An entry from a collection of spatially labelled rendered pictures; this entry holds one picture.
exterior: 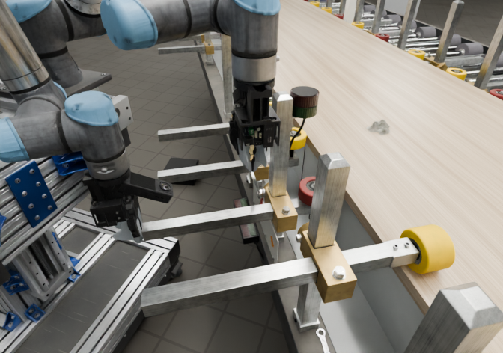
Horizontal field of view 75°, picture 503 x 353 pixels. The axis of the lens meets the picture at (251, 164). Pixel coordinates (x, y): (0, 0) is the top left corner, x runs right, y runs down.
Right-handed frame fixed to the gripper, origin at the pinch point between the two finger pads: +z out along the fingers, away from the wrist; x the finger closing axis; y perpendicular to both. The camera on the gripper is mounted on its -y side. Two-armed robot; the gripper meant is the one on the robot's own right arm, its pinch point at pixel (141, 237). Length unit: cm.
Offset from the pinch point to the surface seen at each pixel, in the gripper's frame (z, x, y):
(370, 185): -7, 3, -56
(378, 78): -7, -60, -94
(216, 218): -3.3, 1.1, -17.6
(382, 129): -8, -21, -73
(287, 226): -0.9, 5.2, -33.8
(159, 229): -3.1, 1.6, -4.6
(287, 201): -4.2, 0.2, -35.1
